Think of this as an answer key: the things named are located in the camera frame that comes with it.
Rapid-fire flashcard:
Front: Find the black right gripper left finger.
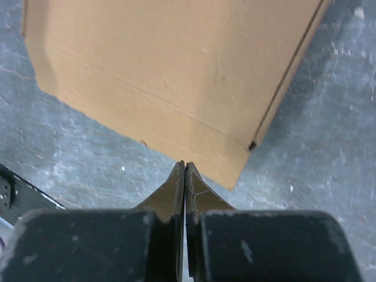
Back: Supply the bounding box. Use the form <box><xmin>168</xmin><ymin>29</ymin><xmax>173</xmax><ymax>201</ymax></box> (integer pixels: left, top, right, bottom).
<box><xmin>1</xmin><ymin>162</ymin><xmax>185</xmax><ymax>281</ymax></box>

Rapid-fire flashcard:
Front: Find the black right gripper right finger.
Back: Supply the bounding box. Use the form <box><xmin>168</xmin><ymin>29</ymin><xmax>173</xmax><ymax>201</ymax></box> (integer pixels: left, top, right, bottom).
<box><xmin>184</xmin><ymin>163</ymin><xmax>362</xmax><ymax>281</ymax></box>

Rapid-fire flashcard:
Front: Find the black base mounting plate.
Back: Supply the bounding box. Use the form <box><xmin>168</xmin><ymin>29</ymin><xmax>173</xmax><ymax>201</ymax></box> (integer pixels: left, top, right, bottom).
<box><xmin>1</xmin><ymin>164</ymin><xmax>66</xmax><ymax>226</ymax></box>

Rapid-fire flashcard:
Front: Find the brown cardboard box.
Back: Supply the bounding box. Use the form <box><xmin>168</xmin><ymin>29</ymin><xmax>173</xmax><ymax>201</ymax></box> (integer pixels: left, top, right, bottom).
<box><xmin>22</xmin><ymin>1</ymin><xmax>330</xmax><ymax>189</ymax></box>

